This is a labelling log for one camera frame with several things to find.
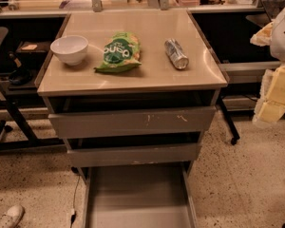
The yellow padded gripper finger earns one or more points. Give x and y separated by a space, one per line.
270 107
263 37

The silver redbull can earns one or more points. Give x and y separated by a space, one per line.
176 55

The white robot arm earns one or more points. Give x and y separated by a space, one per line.
277 46

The top grey drawer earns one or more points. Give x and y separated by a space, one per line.
132 122

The grey drawer cabinet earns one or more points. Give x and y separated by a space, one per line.
154 84

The open bottom grey drawer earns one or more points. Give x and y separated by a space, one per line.
139 196

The middle grey drawer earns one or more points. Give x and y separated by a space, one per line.
179 152

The black table leg with caster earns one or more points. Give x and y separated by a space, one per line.
229 121

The green chip bag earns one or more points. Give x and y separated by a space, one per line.
121 54

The white bowl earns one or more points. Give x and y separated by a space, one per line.
71 49

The white shoe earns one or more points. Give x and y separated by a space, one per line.
12 217

